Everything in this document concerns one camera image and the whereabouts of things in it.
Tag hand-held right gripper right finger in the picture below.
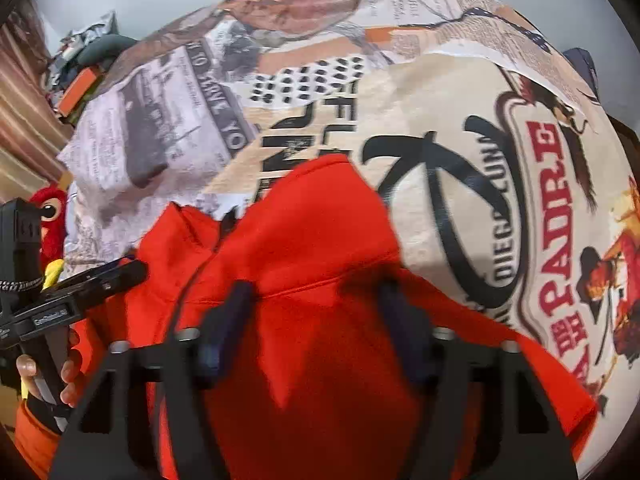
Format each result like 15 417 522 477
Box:
377 277 583 480

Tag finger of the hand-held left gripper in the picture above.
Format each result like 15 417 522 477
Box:
42 259 148 312

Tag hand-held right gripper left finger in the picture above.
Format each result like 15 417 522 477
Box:
47 280 256 480

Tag red jacket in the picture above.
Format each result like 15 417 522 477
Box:
70 154 598 480

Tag person's left hand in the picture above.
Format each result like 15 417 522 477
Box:
15 327 86 408

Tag red plush toy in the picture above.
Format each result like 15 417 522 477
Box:
27 185 68 266

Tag yellow cloth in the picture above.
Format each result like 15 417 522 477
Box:
42 259 63 291

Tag striped brown curtain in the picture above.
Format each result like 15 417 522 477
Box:
0 0 76 206

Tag grey newspaper print quilt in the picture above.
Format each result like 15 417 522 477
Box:
57 10 261 266

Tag orange box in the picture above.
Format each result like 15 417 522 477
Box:
57 67 103 113

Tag printed bed sheet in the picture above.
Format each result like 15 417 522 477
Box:
200 0 640 431

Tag pile of clutter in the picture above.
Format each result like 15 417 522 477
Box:
47 12 126 86

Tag dark grey neck pillow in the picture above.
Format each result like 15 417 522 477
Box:
82 35 138 68

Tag dark blue bag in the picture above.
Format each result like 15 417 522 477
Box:
562 47 601 96

